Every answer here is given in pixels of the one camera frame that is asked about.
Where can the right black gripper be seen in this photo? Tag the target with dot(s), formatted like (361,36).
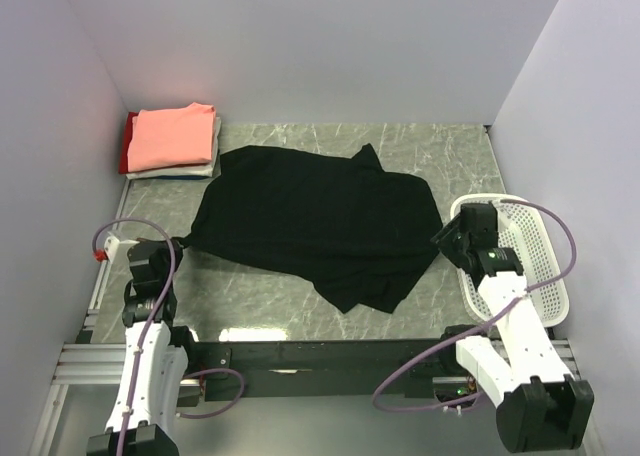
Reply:
(444,235)

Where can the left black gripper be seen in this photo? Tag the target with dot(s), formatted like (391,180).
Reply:
(177,253)

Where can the black t shirt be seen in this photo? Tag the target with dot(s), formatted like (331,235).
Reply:
(359,234)

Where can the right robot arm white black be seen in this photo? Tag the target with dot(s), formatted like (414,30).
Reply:
(512,282)

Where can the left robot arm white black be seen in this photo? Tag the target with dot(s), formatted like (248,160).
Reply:
(156,352)

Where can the white perforated plastic basket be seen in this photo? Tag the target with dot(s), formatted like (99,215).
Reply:
(522,229)

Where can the red folded t shirt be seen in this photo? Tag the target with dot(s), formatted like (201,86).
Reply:
(126,140)

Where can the pink folded t shirt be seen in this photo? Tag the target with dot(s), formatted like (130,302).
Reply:
(172,137)

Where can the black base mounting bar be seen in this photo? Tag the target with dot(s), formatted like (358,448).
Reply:
(333,368)

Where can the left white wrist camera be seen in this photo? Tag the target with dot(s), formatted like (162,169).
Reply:
(114,245)

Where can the aluminium rail frame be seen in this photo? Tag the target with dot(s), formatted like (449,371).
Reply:
(82,364)

